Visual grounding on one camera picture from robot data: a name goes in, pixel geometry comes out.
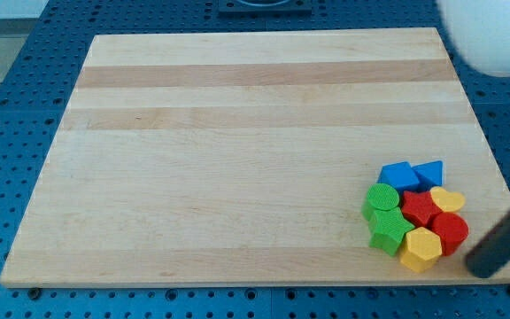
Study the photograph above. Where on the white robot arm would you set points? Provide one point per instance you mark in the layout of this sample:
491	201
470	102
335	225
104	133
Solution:
480	32

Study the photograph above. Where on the green star block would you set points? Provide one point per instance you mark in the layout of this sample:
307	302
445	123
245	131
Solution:
388	229

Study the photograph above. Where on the red star block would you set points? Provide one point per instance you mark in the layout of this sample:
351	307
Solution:
419	208

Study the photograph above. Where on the light wooden board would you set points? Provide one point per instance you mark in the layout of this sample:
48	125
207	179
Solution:
243	159

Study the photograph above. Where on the green cylinder block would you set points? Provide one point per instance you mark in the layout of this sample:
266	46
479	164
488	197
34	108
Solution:
381	197

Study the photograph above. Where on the blue cube block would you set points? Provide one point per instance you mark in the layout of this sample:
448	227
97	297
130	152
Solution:
400	176

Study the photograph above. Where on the blue triangle block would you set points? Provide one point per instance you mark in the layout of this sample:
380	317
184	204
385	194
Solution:
430	174

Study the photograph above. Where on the yellow hexagon block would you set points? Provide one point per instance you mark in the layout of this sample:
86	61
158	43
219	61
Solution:
421	249

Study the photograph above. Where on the yellow heart block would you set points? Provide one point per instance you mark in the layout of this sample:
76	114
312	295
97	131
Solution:
447	201

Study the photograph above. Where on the red cylinder block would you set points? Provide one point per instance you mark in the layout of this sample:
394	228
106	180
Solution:
452	229

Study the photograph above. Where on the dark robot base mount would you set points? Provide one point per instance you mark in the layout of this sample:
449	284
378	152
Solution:
233	7

